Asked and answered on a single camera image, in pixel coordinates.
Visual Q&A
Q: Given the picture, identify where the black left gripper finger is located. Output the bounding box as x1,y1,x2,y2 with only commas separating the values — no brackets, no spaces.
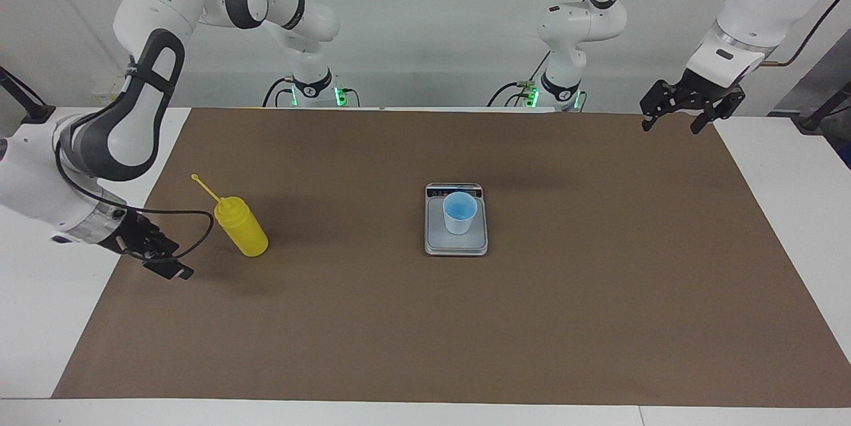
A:
690,90,747,134
640,80,672,132

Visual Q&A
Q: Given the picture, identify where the yellow squeeze seasoning bottle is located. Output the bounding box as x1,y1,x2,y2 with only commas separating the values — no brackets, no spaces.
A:
191,174,269,258

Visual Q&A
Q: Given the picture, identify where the light blue plastic cup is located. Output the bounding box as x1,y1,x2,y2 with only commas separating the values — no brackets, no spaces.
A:
443,191,478,235

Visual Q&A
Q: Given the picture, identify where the silver digital kitchen scale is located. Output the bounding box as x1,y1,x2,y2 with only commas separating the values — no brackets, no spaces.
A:
424,183,489,257

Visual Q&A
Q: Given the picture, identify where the brown paper table mat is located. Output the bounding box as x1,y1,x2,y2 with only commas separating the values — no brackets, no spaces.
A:
52,107,851,408

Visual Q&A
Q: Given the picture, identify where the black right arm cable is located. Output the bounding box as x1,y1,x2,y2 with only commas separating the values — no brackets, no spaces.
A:
55,140,215,264

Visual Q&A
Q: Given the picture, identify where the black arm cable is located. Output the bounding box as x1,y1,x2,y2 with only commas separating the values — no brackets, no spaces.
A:
615,0,851,68
55,140,215,264

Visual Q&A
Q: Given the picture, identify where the black camera stand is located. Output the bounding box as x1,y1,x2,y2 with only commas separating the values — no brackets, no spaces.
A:
0,66,57,125
798,80,851,132

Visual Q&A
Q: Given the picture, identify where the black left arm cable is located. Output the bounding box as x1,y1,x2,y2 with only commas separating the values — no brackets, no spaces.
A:
615,0,851,68

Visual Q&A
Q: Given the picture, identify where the white wall socket box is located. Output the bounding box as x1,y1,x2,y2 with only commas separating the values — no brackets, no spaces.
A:
92,77,127,106

